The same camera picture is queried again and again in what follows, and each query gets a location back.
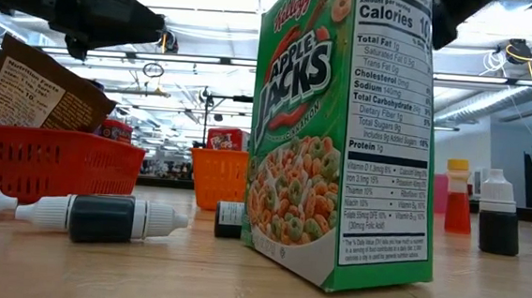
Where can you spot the green Apple Jacks box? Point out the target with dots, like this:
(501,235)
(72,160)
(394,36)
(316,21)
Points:
(305,123)

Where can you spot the black camera stand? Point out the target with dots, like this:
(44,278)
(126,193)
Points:
(205,116)

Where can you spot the orange plastic basket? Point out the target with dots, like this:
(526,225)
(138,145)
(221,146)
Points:
(217,178)

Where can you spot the red Froot Loops box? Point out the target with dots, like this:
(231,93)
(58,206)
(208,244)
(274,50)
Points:
(226,139)

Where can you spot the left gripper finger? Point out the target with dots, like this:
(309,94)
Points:
(111,13)

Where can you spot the brown snack packet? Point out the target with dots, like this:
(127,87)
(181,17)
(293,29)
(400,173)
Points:
(35,90)

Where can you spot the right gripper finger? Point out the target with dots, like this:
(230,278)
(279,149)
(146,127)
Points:
(449,16)

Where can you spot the red plastic basket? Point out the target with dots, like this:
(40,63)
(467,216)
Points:
(58,167)

